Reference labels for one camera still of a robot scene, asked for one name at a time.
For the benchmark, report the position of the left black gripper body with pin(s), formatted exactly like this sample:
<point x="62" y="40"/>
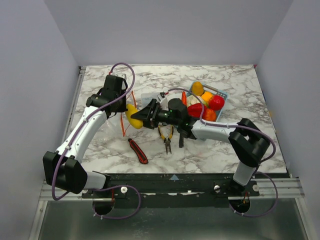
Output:
<point x="121" y="107"/>

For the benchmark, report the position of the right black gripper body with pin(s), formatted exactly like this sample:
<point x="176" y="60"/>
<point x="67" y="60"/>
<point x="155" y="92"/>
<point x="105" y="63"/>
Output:
<point x="153" y="114"/>

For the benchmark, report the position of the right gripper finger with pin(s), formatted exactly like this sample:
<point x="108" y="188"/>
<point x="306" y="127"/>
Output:
<point x="142" y="114"/>
<point x="150" y="124"/>

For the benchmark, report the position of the clear zip top bag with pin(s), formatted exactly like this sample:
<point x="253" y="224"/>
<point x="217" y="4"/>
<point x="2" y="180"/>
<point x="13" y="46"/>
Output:
<point x="122" y="120"/>

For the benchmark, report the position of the orange carrot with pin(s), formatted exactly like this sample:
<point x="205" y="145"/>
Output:
<point x="184" y="98"/>

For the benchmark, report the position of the red bell pepper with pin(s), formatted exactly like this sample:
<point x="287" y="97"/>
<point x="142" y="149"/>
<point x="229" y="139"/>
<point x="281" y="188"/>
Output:
<point x="195" y="110"/>

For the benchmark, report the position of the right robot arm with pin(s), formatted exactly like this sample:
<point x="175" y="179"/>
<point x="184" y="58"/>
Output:
<point x="248" y="142"/>

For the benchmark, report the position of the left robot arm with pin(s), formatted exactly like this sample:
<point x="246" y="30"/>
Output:
<point x="63" y="168"/>

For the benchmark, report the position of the clear plastic screw box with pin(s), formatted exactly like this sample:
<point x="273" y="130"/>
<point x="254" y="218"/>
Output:
<point x="147" y="97"/>

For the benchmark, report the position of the black bit holder strip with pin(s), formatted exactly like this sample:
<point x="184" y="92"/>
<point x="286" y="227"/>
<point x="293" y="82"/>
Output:
<point x="182" y="138"/>

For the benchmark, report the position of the red black utility knife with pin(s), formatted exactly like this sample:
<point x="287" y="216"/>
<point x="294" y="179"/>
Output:
<point x="142" y="158"/>

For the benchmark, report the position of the white cauliflower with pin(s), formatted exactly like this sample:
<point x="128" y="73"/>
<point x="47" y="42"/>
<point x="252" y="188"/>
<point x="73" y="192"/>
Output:
<point x="191" y="100"/>

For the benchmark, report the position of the brown potato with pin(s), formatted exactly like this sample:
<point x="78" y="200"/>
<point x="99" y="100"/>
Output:
<point x="197" y="88"/>

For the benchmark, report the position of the orange small pumpkin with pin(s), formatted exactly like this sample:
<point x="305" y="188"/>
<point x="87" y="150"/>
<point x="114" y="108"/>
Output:
<point x="209" y="115"/>

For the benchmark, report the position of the orange yellow bell pepper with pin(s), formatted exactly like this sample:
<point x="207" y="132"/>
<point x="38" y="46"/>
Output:
<point x="206" y="96"/>

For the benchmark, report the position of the red apple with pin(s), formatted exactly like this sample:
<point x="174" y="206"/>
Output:
<point x="216" y="102"/>

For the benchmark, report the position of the light blue plastic basket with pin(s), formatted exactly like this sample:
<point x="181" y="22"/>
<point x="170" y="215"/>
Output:
<point x="214" y="91"/>

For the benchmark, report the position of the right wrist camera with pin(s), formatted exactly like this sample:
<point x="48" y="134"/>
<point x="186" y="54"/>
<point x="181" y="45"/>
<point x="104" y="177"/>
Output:
<point x="162" y="99"/>

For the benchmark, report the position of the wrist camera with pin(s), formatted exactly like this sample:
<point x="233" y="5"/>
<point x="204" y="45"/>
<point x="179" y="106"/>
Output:
<point x="121" y="75"/>
<point x="162" y="99"/>

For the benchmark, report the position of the yellow handled pliers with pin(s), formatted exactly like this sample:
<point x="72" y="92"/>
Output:
<point x="166" y="139"/>

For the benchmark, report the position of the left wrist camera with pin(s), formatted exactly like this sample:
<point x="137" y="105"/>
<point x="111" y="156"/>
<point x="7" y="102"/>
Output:
<point x="121" y="75"/>

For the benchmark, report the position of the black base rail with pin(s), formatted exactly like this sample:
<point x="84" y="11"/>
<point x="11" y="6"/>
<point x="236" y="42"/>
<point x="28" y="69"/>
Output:
<point x="169" y="190"/>

